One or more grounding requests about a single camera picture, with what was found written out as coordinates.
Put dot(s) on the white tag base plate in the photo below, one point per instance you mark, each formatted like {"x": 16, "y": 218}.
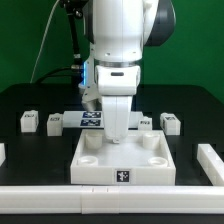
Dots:
{"x": 83, "y": 119}

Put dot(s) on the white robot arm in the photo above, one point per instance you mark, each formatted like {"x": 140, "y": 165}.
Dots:
{"x": 118, "y": 30}

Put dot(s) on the white front fence rail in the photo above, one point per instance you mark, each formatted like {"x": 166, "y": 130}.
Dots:
{"x": 111, "y": 199}

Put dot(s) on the white left fence rail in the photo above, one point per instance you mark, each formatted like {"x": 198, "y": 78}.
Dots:
{"x": 2, "y": 153}

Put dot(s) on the white right fence rail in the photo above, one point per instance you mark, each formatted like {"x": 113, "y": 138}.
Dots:
{"x": 211, "y": 163}

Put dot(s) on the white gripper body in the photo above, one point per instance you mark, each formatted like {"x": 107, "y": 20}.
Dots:
{"x": 117, "y": 86}

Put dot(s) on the white square table top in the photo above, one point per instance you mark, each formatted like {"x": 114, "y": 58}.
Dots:
{"x": 142, "y": 158}

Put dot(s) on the white fence rail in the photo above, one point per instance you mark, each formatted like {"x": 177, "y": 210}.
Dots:
{"x": 111, "y": 199}
{"x": 211, "y": 163}
{"x": 2, "y": 153}

